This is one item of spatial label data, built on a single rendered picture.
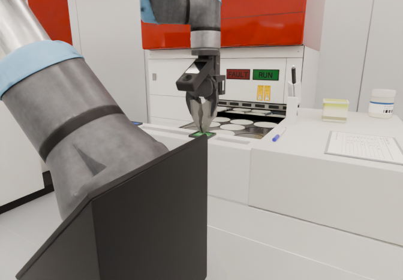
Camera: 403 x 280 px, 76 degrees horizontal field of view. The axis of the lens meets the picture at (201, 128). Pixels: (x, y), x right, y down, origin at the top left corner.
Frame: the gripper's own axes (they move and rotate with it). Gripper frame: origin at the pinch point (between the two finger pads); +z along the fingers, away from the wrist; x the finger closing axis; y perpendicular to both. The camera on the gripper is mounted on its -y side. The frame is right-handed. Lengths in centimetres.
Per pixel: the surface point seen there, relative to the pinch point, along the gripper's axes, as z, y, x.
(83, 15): -81, 206, 304
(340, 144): 1.4, 7.6, -32.6
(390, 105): -3, 49, -46
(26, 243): 98, 15, 140
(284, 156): 2.5, -4.0, -22.4
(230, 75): -11, 58, 16
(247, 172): 7.8, -4.0, -14.4
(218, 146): 2.7, -4.0, -6.9
